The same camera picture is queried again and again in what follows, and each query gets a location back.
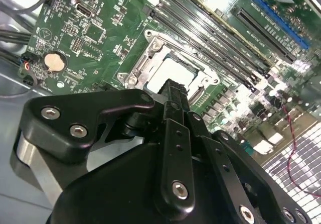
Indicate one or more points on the silver CPU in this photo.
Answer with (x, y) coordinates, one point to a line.
(173, 73)

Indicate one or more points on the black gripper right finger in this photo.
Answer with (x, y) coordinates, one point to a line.
(220, 163)

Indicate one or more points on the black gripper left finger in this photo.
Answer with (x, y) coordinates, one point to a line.
(62, 123)

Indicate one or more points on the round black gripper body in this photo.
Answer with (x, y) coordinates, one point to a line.
(120, 188)

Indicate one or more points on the metal socket cover frame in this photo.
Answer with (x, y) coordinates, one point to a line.
(149, 54)

